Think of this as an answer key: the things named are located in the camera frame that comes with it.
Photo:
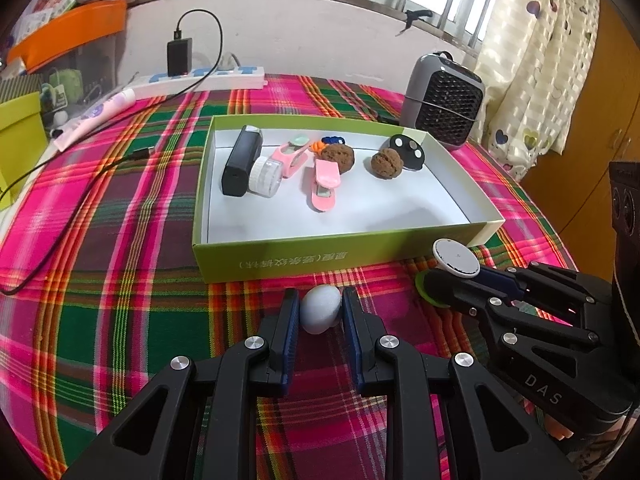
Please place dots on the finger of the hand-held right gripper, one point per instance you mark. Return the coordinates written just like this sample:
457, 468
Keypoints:
465, 290
500, 278

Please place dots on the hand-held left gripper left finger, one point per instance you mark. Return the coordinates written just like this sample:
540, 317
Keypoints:
290, 342

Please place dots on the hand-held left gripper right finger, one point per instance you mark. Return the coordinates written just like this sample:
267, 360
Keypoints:
352, 342

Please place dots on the white disc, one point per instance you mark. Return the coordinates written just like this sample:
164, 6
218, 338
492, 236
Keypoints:
455, 257

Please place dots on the small white egg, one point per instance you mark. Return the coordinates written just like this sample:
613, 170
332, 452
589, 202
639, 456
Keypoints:
320, 310

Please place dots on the green and white cardboard box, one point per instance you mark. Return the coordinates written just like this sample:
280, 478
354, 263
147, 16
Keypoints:
350, 220

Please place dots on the black pad with white dots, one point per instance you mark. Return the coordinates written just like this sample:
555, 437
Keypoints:
412, 152

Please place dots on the brown walnut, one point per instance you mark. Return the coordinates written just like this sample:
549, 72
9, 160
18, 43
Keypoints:
337, 160
386, 164

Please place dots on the plain pink clip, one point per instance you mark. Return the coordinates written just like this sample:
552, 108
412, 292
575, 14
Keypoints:
325, 180

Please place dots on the white ribbed-lid small jar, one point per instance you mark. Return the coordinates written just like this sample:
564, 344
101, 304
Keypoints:
265, 177

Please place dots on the black rectangular power bank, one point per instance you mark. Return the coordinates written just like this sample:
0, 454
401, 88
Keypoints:
240, 165

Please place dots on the pink clip with green pad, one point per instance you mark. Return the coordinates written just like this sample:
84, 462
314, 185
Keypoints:
292, 152

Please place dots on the blue and orange knitted toy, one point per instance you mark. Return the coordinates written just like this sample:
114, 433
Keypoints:
332, 139

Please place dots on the person's right hand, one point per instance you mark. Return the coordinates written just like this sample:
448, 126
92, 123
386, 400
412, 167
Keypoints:
562, 422

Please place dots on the grey fan heater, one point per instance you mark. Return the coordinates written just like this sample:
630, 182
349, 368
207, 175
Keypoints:
442, 105

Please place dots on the wooden cabinet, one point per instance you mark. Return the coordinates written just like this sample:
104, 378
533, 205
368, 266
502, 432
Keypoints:
600, 110

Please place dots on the pink plaid tablecloth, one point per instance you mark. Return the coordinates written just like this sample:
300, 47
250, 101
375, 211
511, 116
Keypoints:
100, 260

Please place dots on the heart print curtain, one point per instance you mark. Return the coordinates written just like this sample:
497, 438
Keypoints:
540, 60

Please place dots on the black window hook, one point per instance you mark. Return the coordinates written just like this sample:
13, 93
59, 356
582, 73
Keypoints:
417, 17

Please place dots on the white power strip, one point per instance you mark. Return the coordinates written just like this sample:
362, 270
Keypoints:
210, 80

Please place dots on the pink and white tube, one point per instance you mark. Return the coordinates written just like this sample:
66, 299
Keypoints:
95, 117

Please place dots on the black charger plug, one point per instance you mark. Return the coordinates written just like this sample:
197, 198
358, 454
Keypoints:
179, 56

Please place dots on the yellow-green box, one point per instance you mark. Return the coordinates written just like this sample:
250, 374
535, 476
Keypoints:
17, 140

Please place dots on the grey zigzag striped box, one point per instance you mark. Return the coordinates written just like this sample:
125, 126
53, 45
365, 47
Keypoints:
20, 87

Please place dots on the clear bin with orange lid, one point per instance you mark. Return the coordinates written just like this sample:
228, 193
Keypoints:
70, 30

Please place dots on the printed paper packets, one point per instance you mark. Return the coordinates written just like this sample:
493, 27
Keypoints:
45, 10

